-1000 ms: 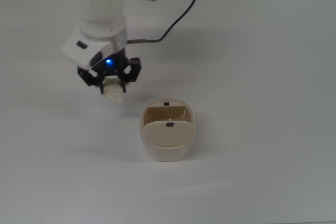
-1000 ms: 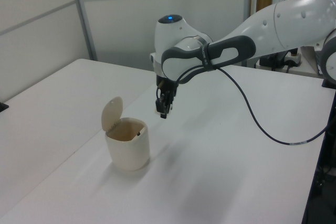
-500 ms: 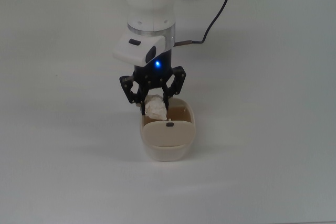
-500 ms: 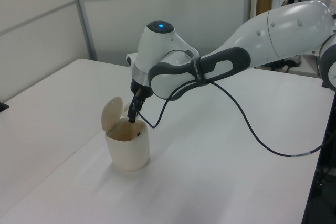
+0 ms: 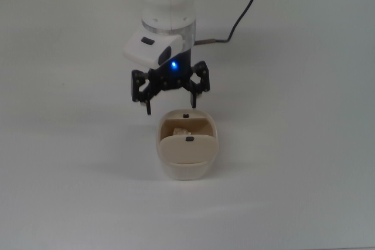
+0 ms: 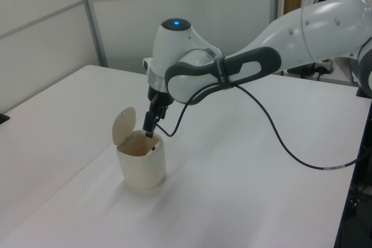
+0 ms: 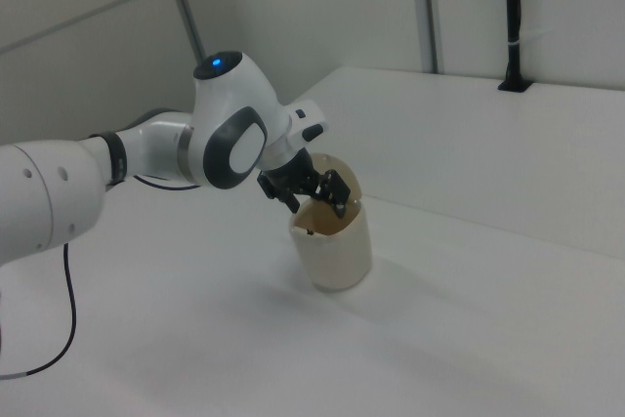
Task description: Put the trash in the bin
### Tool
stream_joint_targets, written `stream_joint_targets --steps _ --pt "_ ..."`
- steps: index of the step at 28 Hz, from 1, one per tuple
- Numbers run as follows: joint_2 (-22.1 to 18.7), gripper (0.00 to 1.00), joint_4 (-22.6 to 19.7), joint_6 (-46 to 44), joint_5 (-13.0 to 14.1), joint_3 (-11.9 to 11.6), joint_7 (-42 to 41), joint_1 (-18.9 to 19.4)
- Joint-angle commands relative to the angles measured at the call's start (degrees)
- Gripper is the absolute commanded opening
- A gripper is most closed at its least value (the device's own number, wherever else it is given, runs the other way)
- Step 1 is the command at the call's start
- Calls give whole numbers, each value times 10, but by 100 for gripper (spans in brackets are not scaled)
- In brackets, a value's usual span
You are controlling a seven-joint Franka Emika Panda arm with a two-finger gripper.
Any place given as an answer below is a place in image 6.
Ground black hanging cable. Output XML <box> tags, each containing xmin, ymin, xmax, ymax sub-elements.
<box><xmin>153</xmin><ymin>84</ymin><xmax>364</xmax><ymax>171</ymax></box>

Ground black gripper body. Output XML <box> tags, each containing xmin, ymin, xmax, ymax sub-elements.
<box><xmin>146</xmin><ymin>85</ymin><xmax>175</xmax><ymax>107</ymax></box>

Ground white power strip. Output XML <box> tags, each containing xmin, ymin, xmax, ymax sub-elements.
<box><xmin>313</xmin><ymin>58</ymin><xmax>335</xmax><ymax>75</ymax></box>

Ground small cream bin with lid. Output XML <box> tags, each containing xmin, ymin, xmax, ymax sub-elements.
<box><xmin>112</xmin><ymin>106</ymin><xmax>167</xmax><ymax>190</ymax></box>

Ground black cable strap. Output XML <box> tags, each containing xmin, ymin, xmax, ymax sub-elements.
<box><xmin>214</xmin><ymin>55</ymin><xmax>235</xmax><ymax>89</ymax></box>

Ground black upright stand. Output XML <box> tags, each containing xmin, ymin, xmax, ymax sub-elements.
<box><xmin>333</xmin><ymin>85</ymin><xmax>372</xmax><ymax>248</ymax></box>

